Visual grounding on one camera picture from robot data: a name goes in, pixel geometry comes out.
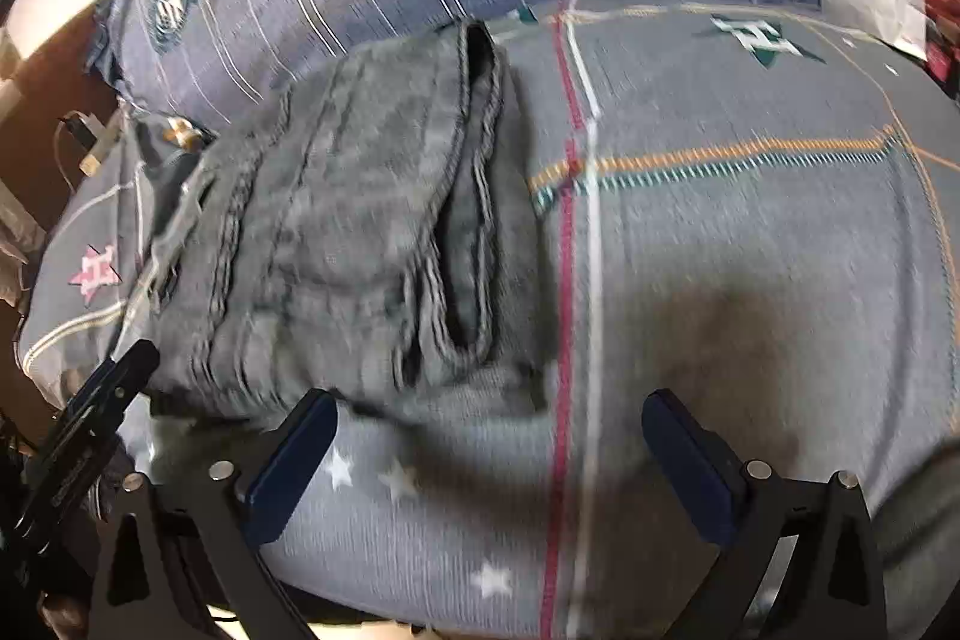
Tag grey denim pants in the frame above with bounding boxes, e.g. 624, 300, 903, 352
146, 19, 544, 424

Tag red packaging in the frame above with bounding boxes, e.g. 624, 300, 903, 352
924, 0, 958, 101

